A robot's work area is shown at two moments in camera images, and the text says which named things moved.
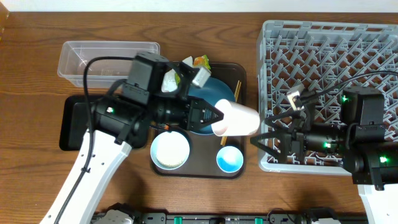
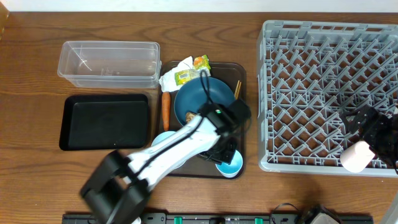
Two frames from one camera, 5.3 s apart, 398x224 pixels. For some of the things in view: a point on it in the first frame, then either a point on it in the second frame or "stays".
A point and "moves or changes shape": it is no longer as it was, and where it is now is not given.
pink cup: x=238 y=119 moves or changes shape
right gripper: x=285 y=144 to x=379 y=122
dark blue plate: x=213 y=90 stays
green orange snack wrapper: x=199 y=61 stays
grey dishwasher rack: x=316 y=55 stays
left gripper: x=193 y=116 to x=208 y=154
